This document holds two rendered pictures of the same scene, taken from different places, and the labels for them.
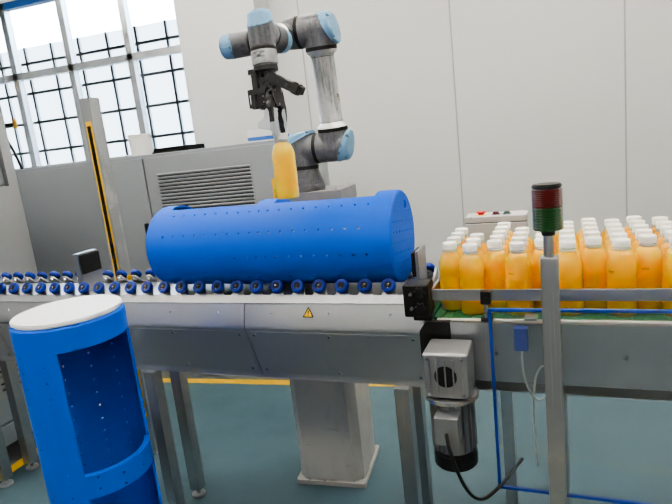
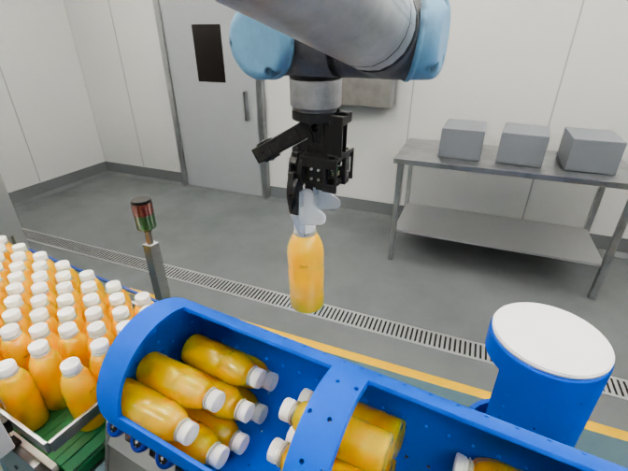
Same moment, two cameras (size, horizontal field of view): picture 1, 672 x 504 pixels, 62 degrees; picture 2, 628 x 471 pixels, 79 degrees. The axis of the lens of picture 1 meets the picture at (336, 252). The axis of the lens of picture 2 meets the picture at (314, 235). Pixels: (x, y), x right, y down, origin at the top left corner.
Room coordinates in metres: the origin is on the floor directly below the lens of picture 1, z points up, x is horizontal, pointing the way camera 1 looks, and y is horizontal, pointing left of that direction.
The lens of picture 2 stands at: (2.27, 0.19, 1.72)
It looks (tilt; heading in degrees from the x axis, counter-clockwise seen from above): 28 degrees down; 185
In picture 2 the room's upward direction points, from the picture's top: straight up
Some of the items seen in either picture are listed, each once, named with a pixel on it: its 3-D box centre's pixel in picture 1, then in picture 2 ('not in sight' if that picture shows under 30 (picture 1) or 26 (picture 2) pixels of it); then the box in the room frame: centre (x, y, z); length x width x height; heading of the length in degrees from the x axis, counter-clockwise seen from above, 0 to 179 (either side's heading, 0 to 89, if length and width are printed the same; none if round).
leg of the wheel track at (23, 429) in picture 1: (18, 408); not in sight; (2.52, 1.60, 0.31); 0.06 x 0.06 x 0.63; 67
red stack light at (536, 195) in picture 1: (546, 197); (142, 207); (1.19, -0.46, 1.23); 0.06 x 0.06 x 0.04
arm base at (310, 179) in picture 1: (305, 178); not in sight; (2.24, 0.09, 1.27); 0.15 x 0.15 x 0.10
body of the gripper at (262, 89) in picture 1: (266, 88); (320, 149); (1.69, 0.15, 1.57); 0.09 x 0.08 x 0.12; 69
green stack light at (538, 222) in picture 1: (547, 218); (145, 220); (1.19, -0.46, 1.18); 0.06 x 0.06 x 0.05
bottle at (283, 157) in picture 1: (284, 168); (306, 267); (1.67, 0.12, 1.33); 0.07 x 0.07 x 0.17
